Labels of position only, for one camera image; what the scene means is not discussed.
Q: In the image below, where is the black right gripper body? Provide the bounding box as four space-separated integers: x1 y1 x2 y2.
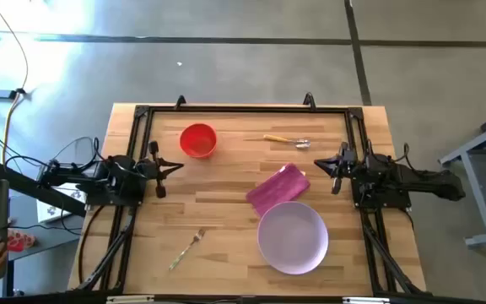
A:
331 141 359 196

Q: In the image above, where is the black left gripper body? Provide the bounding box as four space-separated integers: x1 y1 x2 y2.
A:
139 140 167 199

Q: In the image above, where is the red plastic bowl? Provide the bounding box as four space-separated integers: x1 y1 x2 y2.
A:
179 122 219 160

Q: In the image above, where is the pink cloth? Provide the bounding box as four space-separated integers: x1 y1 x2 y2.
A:
245 162 311 218

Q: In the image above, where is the lavender round plate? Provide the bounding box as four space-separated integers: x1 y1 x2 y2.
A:
256 200 330 276

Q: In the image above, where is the white printed paper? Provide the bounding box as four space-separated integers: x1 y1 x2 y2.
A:
35 188 89 224

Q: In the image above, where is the black desk beam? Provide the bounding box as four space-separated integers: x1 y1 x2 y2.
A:
0 161 88 217

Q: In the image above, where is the red and white packet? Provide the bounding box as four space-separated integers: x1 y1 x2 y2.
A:
6 229 37 253

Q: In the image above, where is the yellow-handled metal spoon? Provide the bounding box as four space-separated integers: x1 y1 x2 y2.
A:
262 133 312 150

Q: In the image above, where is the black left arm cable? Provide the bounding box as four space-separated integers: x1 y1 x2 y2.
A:
51 135 103 170

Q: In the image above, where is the black aluminium table frame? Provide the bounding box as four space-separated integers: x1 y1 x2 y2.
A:
76 91 428 296

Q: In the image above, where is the dark floor cable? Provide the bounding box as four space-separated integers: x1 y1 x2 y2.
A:
78 204 105 284

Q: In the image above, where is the silver bracket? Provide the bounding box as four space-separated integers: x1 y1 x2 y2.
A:
342 296 392 304
106 295 155 304

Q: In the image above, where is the yellow hanging cable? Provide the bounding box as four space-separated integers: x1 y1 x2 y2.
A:
0 0 30 168

